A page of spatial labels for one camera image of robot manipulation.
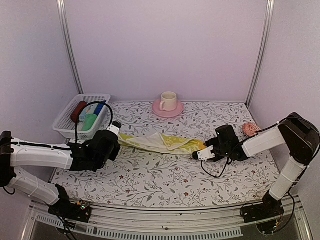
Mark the white plastic basket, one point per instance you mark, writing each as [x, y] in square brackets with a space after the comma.
[70, 130]

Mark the cream ceramic mug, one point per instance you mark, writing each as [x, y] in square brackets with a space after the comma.
[168, 101]

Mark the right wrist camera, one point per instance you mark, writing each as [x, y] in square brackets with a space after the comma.
[205, 154]

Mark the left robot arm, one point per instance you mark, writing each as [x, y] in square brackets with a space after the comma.
[15, 154]

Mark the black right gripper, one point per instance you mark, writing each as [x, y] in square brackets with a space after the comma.
[208, 143]

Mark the right aluminium frame post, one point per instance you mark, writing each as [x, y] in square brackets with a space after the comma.
[261, 53]

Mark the light blue rolled towel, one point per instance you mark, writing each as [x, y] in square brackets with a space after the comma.
[88, 110]

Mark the green microfibre towel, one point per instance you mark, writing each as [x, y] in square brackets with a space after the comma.
[89, 121]

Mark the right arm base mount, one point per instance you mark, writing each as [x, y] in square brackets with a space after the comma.
[269, 208]

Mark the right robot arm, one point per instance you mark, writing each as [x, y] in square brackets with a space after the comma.
[296, 136]

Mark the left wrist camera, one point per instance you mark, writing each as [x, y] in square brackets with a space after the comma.
[114, 128]

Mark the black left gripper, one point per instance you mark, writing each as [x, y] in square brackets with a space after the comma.
[116, 152]

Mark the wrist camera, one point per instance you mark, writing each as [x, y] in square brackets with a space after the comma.
[114, 128]
[205, 154]

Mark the front aluminium rail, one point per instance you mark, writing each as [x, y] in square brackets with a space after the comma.
[109, 222]

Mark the left aluminium frame post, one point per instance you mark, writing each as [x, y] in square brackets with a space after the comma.
[68, 44]

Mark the aluminium frame post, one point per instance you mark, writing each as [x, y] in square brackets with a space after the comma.
[261, 53]
[68, 44]

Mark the dark red rolled towel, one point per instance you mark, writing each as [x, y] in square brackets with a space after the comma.
[77, 111]

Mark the yellow patterned towel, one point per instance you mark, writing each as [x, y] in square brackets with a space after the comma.
[163, 144]

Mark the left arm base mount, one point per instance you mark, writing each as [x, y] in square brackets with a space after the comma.
[78, 211]

